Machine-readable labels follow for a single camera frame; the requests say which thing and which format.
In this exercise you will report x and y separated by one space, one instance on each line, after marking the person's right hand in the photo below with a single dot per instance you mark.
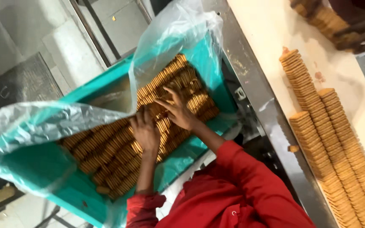
181 115

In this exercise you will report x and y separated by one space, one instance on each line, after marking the person's left hand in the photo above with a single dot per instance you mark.
146 133

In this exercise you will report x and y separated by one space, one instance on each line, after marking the person's left fingers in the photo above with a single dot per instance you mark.
142 116

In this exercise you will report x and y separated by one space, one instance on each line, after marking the person's right fingers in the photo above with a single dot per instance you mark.
169 99

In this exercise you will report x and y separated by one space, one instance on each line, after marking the packed layer of brown biscuits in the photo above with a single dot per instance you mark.
106 152

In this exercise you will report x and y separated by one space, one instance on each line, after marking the teal plastic crate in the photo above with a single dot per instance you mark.
201 63

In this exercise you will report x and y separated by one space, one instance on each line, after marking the loose fallen biscuit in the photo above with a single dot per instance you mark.
103 190

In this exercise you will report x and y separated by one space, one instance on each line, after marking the grey metal stand bars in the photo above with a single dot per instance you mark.
101 30

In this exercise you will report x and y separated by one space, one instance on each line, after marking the clear plastic liner bag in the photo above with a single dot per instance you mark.
43 126

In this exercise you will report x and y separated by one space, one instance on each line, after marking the person's red shirt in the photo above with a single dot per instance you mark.
230 193

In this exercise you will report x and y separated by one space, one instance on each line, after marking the dark textured floor mat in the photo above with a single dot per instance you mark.
24 84

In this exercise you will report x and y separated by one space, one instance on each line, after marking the broken biscuit piece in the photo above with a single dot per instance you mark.
293 148

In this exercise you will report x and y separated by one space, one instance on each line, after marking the white conveyor belt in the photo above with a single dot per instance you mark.
334 57

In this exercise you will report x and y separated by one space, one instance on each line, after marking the stacked rows of tan biscuits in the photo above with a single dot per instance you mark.
334 148

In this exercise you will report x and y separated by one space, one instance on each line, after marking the carried bundle of tan biscuits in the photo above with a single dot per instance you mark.
323 19

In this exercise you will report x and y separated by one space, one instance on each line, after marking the stainless steel conveyor frame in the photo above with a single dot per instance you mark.
265 107

